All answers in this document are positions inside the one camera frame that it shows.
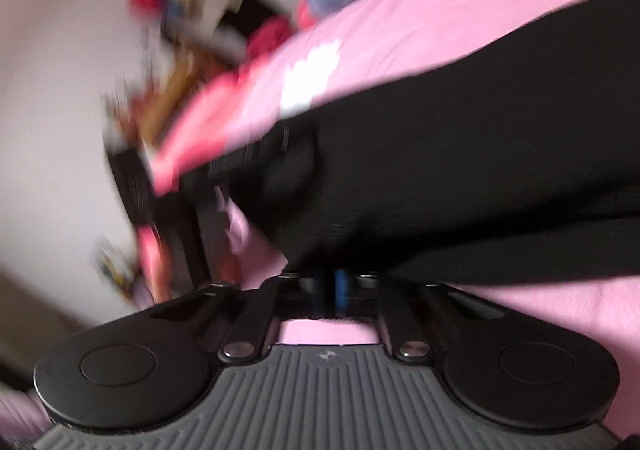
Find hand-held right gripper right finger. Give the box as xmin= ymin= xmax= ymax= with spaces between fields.
xmin=332 ymin=272 xmax=507 ymax=365

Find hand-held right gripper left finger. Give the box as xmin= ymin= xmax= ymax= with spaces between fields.
xmin=150 ymin=272 xmax=332 ymax=365

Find black pants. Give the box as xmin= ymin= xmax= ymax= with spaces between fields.
xmin=179 ymin=0 xmax=640 ymax=287

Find red folded clothes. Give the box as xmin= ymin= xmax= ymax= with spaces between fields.
xmin=245 ymin=14 xmax=301 ymax=61

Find pink floral bedsheet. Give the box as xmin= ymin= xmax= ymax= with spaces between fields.
xmin=0 ymin=0 xmax=640 ymax=436

